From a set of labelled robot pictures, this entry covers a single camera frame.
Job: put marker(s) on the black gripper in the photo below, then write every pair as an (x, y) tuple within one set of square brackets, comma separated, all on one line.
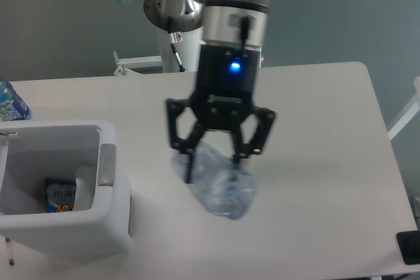
[(221, 100)]

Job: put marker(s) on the clear plastic bottle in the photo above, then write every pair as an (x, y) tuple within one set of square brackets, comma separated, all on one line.
[(222, 187)]

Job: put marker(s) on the white paper wrapper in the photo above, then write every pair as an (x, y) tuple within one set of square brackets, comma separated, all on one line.
[(85, 179)]

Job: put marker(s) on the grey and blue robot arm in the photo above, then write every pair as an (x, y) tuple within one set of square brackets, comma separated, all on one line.
[(221, 41)]

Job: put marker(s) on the white trash can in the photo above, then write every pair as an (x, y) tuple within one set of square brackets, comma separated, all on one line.
[(34, 150)]

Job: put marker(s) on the blue snack packet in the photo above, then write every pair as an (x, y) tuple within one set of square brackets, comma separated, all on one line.
[(59, 195)]

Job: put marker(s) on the black device at table edge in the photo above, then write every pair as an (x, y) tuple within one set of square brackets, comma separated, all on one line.
[(408, 242)]

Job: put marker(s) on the blue labelled water bottle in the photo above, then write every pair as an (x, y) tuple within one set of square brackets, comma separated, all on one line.
[(13, 108)]

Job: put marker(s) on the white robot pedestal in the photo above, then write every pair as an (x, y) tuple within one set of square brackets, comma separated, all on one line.
[(179, 28)]

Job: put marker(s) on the white frame leg right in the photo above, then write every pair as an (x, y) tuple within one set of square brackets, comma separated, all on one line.
[(406, 114)]

